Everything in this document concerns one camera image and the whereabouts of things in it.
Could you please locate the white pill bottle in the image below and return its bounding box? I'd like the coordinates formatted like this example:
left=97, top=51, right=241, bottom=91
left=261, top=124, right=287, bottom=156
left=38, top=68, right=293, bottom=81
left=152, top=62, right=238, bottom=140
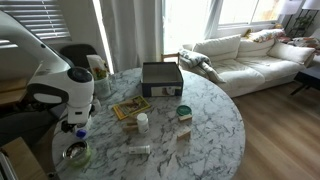
left=136, top=112, right=150, bottom=135

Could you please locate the wooden side table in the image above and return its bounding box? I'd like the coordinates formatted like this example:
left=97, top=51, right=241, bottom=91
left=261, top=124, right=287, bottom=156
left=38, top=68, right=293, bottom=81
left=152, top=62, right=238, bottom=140
left=0, top=77, right=29, bottom=108

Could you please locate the black office chair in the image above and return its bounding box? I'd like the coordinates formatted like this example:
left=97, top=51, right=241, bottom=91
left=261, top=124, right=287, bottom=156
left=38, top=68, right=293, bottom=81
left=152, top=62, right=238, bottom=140
left=59, top=43, right=98, bottom=69

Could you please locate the dark blue cardboard box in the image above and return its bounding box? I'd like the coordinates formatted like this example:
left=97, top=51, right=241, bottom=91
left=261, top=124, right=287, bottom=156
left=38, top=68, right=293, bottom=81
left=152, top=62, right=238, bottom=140
left=141, top=61, right=185, bottom=98

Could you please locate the wooden chair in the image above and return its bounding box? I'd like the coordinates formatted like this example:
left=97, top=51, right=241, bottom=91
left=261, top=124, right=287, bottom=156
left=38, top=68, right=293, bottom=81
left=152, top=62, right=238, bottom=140
left=160, top=52, right=181, bottom=64

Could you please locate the white sofa back cushion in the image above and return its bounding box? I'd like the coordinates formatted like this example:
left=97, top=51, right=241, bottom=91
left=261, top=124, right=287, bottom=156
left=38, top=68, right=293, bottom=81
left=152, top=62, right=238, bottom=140
left=237, top=37, right=276, bottom=58
left=193, top=34, right=242, bottom=62

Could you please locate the dark coffee table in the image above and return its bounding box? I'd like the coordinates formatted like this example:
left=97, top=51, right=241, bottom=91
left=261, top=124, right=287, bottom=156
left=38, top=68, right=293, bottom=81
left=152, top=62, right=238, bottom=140
left=290, top=64, right=320, bottom=97

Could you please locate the white sofa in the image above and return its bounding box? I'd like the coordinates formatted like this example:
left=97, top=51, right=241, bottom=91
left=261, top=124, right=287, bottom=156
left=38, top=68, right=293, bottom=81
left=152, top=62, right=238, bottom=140
left=181, top=28, right=320, bottom=99

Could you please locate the red patterned throw pillow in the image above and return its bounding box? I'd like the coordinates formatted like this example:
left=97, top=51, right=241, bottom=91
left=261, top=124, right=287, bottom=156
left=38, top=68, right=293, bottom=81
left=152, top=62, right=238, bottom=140
left=288, top=35, right=320, bottom=51

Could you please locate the white flat panel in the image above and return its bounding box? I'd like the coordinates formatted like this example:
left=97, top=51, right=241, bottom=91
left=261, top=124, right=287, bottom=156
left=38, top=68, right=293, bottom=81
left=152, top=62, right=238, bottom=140
left=0, top=151, right=17, bottom=180

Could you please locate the floral throw pillow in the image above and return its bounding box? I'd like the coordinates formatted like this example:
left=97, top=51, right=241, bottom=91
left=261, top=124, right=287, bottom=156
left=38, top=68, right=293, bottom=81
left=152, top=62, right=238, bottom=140
left=248, top=28, right=286, bottom=43

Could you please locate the white window blind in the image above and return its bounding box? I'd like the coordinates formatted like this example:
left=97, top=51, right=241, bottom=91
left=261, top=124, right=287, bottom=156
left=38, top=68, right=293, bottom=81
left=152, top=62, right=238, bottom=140
left=0, top=0, right=72, bottom=50

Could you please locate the small wooden block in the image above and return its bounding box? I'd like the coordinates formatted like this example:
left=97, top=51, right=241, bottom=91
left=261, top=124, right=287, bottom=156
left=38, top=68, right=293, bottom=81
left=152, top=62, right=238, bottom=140
left=122, top=123, right=139, bottom=132
left=176, top=128, right=192, bottom=141
left=127, top=114, right=139, bottom=124
left=178, top=113, right=193, bottom=122

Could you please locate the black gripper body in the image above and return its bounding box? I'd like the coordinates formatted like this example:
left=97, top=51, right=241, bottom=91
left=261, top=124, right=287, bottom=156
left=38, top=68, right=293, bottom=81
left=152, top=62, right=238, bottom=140
left=60, top=119, right=78, bottom=134

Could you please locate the white throw pillow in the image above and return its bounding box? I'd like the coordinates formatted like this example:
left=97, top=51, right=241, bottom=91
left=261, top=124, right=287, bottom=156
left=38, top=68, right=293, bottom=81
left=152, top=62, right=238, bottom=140
left=267, top=40, right=316, bottom=65

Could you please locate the sheer white curtain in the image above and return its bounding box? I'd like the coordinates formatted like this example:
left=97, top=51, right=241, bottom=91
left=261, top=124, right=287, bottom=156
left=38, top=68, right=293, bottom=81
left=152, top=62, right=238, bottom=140
left=203, top=0, right=224, bottom=39

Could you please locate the green round lid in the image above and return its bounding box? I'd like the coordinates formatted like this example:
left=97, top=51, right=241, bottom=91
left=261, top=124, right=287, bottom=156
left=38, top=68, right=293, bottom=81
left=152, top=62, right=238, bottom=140
left=176, top=104, right=193, bottom=117

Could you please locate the small white cup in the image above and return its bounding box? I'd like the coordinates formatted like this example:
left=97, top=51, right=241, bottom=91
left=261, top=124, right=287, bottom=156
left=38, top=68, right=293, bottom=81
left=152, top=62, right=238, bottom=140
left=91, top=98, right=102, bottom=116

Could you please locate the green open nut can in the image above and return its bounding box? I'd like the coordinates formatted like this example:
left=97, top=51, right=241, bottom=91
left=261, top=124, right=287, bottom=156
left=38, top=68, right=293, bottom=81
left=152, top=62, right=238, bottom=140
left=62, top=140, right=92, bottom=168

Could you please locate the white shade floor lamp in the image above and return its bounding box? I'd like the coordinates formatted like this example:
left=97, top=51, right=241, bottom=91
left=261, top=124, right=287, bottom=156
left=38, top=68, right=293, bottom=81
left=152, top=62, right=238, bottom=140
left=279, top=0, right=303, bottom=31
left=301, top=0, right=320, bottom=11

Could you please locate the yellow National Geographic book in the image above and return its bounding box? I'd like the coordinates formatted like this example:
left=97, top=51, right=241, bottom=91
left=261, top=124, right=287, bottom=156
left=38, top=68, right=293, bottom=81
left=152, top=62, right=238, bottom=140
left=112, top=95, right=153, bottom=121

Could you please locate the dark grey upholstered seat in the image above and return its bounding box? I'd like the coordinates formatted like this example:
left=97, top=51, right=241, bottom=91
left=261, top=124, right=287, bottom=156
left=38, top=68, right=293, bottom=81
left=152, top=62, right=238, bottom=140
left=0, top=108, right=64, bottom=148

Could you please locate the grey striped blanket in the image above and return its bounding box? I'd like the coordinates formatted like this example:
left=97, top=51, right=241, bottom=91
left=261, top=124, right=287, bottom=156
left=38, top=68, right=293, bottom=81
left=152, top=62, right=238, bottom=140
left=178, top=48, right=228, bottom=84

